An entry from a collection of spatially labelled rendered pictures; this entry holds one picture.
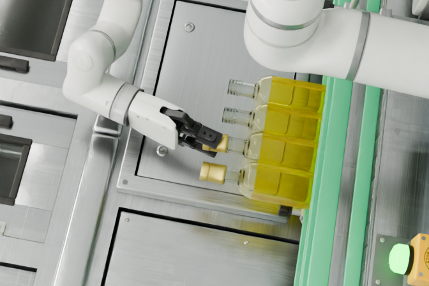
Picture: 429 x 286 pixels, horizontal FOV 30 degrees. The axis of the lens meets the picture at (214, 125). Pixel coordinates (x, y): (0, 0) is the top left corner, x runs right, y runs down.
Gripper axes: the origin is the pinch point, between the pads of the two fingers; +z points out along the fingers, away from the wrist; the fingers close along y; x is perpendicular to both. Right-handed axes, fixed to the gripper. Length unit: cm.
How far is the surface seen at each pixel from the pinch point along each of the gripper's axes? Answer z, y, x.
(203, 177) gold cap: 2.1, 0.5, -6.7
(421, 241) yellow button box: 37.3, 22.1, -8.9
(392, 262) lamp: 35.0, 19.5, -12.7
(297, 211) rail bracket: 19.8, -5.0, -3.3
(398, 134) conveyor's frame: 29.2, 15.4, 9.0
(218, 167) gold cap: 3.8, 1.2, -4.1
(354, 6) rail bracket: 14.0, 18.3, 26.6
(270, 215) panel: 15.6, -12.3, -3.7
